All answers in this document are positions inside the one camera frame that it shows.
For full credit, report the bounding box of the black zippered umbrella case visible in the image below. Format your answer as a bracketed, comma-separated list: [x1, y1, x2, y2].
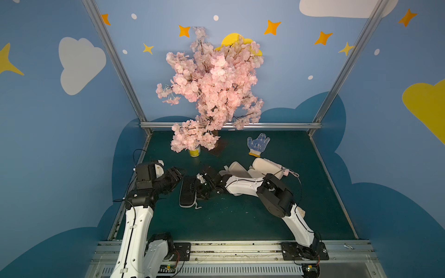
[179, 176, 199, 209]

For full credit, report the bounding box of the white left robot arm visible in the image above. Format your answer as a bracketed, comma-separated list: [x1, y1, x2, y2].
[111, 160, 183, 278]

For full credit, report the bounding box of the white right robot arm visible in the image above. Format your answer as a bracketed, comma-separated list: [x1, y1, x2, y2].
[197, 167, 323, 259]

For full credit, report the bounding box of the open grey umbrella case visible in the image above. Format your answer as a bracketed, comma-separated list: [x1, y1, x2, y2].
[219, 162, 264, 178]

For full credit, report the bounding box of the blue dotted work glove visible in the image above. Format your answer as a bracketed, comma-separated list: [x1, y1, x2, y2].
[247, 133, 271, 158]

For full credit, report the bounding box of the pink cherry blossom tree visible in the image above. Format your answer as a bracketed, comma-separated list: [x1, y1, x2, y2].
[156, 27, 264, 153]

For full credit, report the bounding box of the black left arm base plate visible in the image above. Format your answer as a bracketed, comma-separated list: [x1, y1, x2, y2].
[164, 242, 191, 261]

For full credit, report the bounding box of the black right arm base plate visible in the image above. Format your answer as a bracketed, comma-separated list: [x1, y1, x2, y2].
[280, 242, 329, 261]

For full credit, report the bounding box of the aluminium front rail base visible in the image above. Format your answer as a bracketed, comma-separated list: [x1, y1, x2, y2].
[86, 240, 386, 278]

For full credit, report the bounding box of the aluminium frame post left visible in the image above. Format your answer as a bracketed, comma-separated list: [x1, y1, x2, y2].
[82, 0, 147, 123]

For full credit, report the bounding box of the aluminium frame post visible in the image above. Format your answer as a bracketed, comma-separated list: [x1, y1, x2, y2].
[82, 0, 147, 123]
[308, 0, 389, 138]

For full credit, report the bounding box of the aluminium frame post right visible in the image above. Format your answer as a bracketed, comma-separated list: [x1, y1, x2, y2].
[308, 0, 389, 138]

